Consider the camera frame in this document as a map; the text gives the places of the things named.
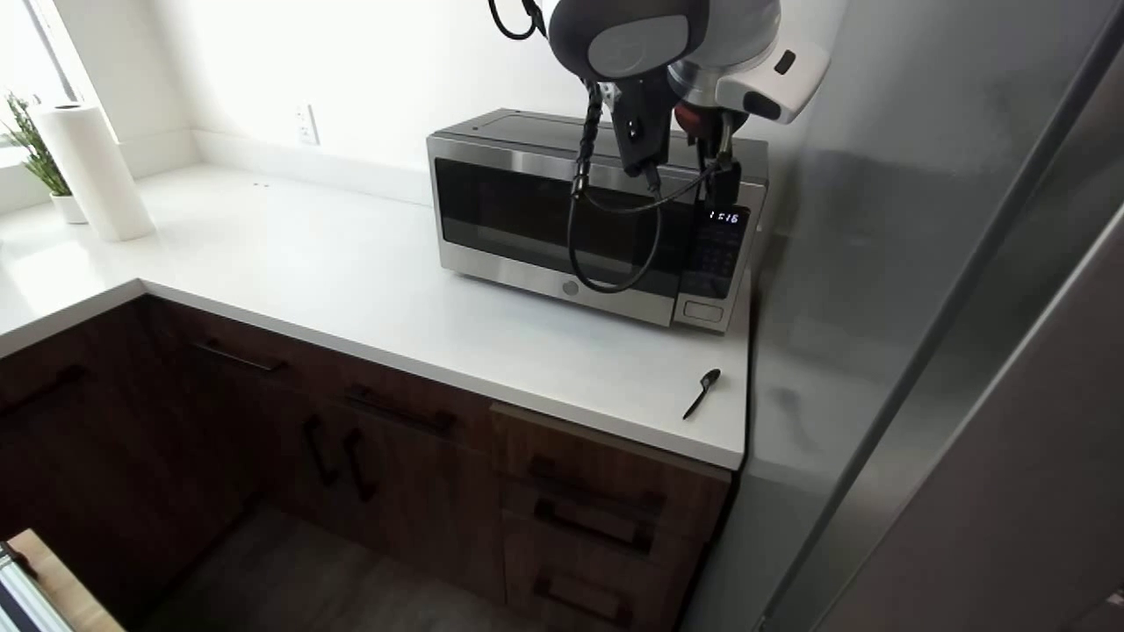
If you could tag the stainless steel refrigerator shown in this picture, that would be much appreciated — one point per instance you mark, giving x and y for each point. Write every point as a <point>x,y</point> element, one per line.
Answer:
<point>940,334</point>

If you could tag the small green potted plant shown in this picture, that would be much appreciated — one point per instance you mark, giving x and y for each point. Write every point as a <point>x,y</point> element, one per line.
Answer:
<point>41,162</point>

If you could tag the black pen on counter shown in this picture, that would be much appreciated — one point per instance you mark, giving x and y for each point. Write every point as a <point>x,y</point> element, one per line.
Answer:
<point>706,381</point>

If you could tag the white paper towel roll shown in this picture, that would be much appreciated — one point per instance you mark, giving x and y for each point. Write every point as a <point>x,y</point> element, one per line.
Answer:
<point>92,166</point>

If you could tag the wooden robot cart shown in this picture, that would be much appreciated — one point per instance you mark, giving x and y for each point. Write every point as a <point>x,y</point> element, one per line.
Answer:
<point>75,605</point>

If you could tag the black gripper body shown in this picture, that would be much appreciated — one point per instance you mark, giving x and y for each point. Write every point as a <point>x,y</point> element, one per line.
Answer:
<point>643,112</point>

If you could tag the white wall outlet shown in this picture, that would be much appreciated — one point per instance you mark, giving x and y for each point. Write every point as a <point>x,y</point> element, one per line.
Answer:
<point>306,123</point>

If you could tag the dark wood base cabinets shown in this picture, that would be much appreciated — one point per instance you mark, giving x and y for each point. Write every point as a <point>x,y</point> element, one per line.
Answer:
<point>138,436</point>

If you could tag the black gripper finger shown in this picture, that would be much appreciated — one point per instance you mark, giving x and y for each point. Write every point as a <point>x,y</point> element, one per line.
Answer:
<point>720,182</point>

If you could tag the stainless steel microwave oven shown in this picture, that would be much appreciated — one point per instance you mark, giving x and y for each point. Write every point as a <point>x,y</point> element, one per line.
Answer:
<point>504,207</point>

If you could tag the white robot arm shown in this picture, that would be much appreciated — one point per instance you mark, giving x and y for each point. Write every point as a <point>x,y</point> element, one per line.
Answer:
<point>696,64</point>

